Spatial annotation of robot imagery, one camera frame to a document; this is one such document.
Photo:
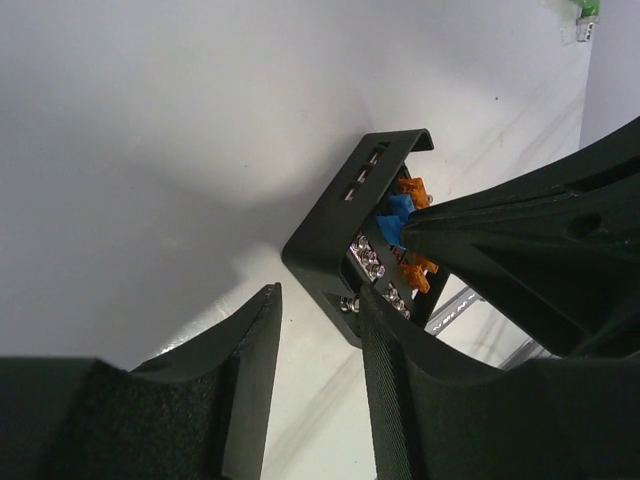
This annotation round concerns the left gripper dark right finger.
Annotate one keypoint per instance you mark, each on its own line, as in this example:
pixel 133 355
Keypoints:
pixel 427 401

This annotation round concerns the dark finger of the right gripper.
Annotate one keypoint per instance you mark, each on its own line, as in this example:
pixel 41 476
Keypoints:
pixel 585 204
pixel 574 302

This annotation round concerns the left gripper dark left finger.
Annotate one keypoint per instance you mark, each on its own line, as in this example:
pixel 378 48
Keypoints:
pixel 239 356

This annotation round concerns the black fuse box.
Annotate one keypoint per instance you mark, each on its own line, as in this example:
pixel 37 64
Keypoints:
pixel 338 248

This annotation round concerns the blue blade fuse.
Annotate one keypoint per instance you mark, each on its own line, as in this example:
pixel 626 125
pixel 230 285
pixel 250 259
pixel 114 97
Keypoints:
pixel 391 227
pixel 401 205

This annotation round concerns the orange blade fuse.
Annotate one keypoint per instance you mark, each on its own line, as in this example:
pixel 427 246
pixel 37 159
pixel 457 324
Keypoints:
pixel 416 274
pixel 415 189

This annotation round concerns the steel open-end wrench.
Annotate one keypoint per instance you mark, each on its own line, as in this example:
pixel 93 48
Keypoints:
pixel 443 316

